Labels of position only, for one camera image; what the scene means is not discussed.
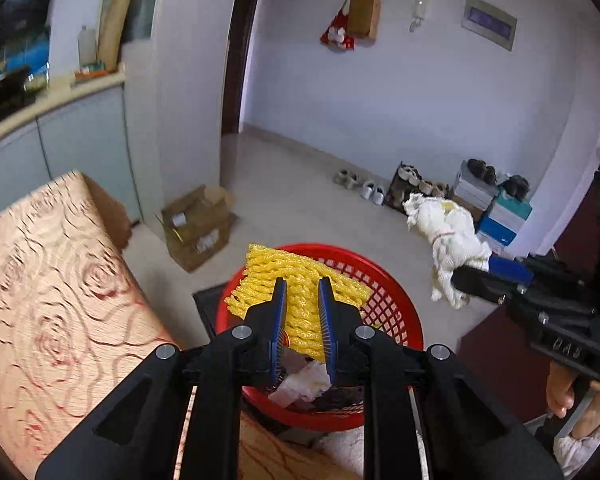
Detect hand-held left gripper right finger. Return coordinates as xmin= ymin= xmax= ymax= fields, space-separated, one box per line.
xmin=317 ymin=276 xmax=565 ymax=480

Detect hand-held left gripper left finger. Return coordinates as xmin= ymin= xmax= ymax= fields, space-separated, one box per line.
xmin=35 ymin=277 xmax=288 ymax=480

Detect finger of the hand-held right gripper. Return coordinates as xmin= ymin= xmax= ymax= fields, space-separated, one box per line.
xmin=489 ymin=254 xmax=572 ymax=287
xmin=451 ymin=264 xmax=529 ymax=309

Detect large yellow foam net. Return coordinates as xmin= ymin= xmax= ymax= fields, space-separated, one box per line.
xmin=224 ymin=244 xmax=376 ymax=363

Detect red plastic mesh basket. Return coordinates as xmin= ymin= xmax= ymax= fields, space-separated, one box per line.
xmin=215 ymin=242 xmax=423 ymax=433

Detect person's right forearm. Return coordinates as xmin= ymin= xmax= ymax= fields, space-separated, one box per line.
xmin=525 ymin=385 xmax=600 ymax=478

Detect person's right hand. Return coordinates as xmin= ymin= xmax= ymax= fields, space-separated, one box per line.
xmin=546 ymin=360 xmax=600 ymax=436

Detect stack of shoe boxes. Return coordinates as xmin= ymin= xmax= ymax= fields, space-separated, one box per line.
xmin=452 ymin=170 xmax=533 ymax=261

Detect white crumpled tissue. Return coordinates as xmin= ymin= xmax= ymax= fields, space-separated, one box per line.
xmin=267 ymin=360 xmax=333 ymax=406

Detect pair of dark shoes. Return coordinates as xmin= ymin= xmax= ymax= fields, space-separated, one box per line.
xmin=502 ymin=175 xmax=532 ymax=200
xmin=467 ymin=159 xmax=497 ymax=184

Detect white fluffy rug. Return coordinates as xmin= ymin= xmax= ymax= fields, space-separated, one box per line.
xmin=300 ymin=425 xmax=366 ymax=466

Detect cardboard box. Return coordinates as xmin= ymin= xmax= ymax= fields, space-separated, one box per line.
xmin=155 ymin=185 xmax=238 ymax=273

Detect grey kitchen counter cabinet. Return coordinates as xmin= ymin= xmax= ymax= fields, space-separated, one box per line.
xmin=0 ymin=67 xmax=141 ymax=226

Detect red hanging decoration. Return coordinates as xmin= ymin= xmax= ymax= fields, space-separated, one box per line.
xmin=320 ymin=7 xmax=356 ymax=52

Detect brown hanging paper bag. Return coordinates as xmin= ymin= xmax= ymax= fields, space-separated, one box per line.
xmin=347 ymin=0 xmax=382 ymax=41

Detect orange and teal utensils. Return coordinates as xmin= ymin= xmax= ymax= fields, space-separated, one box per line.
xmin=72 ymin=62 xmax=126 ymax=81

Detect clear plastic bottle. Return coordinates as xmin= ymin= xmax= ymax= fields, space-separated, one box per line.
xmin=78 ymin=25 xmax=98 ymax=68

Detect wooden cutting board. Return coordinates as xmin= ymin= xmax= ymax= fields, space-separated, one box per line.
xmin=97 ymin=0 xmax=137 ymax=73

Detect frosted glass window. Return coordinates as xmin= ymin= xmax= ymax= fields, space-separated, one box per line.
xmin=100 ymin=0 xmax=166 ymax=43

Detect black wok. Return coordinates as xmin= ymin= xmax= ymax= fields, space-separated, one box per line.
xmin=0 ymin=65 xmax=33 ymax=106

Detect blue backsplash panel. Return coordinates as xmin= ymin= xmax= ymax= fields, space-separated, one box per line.
xmin=0 ymin=37 xmax=51 ymax=83

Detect grey wall panel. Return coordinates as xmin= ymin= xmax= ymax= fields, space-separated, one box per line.
xmin=461 ymin=0 xmax=518 ymax=52

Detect dark brown door frame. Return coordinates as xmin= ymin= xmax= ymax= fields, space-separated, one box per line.
xmin=220 ymin=0 xmax=268 ymax=136

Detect white wall intercom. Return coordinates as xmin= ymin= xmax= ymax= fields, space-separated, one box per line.
xmin=409 ymin=0 xmax=428 ymax=33

